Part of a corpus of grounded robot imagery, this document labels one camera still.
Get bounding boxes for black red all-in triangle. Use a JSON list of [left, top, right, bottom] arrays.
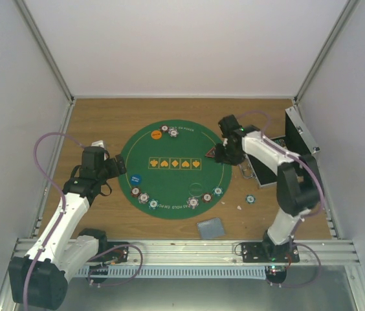
[[205, 147, 216, 158]]

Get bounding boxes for blue small blind button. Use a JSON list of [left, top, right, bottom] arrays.
[[129, 174, 142, 186]]

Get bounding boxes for green poker chip stack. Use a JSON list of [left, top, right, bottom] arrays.
[[245, 194, 256, 204]]

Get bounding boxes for red poker chip stack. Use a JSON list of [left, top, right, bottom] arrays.
[[201, 192, 213, 203]]

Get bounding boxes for blue poker chip stack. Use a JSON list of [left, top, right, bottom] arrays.
[[187, 197, 199, 209]]

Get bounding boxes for orange big blind button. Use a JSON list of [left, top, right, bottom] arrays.
[[151, 130, 162, 140]]

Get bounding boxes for blue playing card deck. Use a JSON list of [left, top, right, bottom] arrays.
[[197, 218, 226, 240]]

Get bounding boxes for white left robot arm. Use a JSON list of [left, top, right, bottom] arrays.
[[8, 141, 126, 310]]

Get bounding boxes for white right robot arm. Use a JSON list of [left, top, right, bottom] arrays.
[[214, 115, 325, 262]]

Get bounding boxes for round green poker mat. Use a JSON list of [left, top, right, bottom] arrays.
[[118, 120, 232, 220]]

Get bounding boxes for aluminium poker case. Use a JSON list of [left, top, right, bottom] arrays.
[[238, 106, 320, 189]]

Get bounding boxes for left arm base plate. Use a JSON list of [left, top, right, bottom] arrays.
[[86, 241, 129, 266]]

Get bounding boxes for aluminium frame rail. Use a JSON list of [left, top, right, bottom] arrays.
[[10, 238, 361, 265]]

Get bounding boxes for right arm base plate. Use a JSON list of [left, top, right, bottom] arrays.
[[234, 242, 300, 264]]

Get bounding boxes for grey slotted cable duct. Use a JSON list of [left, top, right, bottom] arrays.
[[75, 265, 266, 280]]

